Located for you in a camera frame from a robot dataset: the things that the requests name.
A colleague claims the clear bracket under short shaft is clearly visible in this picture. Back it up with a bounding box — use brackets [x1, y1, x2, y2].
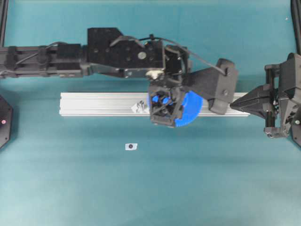
[131, 101, 150, 114]

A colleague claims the long aluminium extrusion rail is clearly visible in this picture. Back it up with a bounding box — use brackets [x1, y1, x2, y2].
[59, 91, 251, 117]

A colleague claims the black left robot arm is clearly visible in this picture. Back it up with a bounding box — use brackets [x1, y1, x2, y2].
[0, 28, 198, 127]

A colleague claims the black frame post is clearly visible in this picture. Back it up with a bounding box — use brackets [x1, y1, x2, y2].
[291, 0, 301, 55]
[0, 0, 9, 47]

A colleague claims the black left frame post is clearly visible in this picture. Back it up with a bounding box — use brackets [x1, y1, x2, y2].
[0, 0, 9, 47]

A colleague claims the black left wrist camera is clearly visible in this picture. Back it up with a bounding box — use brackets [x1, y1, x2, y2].
[182, 58, 238, 115]

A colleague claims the black right frame post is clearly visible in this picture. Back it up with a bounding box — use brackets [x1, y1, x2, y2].
[291, 0, 301, 55]

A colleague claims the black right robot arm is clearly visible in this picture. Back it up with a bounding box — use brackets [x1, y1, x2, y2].
[230, 53, 301, 145]

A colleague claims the large blue plastic gear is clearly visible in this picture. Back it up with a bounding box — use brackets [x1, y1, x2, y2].
[150, 91, 203, 128]

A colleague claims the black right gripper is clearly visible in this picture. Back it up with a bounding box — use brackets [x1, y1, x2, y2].
[230, 53, 301, 138]

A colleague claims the short steel shaft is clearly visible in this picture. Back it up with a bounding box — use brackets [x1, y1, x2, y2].
[137, 100, 145, 111]

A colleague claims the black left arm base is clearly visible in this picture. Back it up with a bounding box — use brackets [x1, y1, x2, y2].
[0, 96, 13, 148]

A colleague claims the white marker sticker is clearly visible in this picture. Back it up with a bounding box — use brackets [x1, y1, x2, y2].
[125, 143, 138, 151]

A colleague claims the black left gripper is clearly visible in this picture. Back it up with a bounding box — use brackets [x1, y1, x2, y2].
[147, 45, 190, 128]

